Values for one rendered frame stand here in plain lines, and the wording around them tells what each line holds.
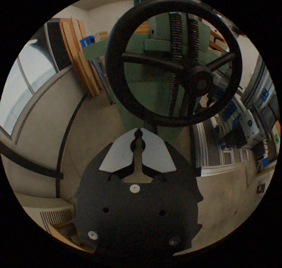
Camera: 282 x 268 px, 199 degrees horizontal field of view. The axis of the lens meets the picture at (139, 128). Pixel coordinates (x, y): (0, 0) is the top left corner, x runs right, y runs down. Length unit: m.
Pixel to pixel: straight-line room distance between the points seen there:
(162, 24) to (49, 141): 1.40
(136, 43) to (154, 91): 0.21
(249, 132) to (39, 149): 1.73
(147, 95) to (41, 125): 1.25
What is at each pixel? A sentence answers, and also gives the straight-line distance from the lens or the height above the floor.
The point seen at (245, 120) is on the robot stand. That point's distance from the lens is 0.54.
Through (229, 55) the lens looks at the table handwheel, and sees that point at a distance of 0.20.
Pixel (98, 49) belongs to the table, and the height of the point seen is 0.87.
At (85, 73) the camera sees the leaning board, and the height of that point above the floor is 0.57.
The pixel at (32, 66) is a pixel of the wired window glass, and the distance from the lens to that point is 1.55.
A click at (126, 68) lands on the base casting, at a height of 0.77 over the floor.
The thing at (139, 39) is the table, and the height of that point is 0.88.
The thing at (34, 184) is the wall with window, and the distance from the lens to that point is 1.32.
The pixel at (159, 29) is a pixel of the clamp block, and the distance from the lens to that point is 0.21.
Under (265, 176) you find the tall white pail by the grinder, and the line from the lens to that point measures 3.39.
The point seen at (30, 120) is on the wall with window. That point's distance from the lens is 1.25.
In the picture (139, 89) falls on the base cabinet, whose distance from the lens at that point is 0.35.
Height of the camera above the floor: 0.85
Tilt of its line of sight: 57 degrees down
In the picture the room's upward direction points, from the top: 5 degrees counter-clockwise
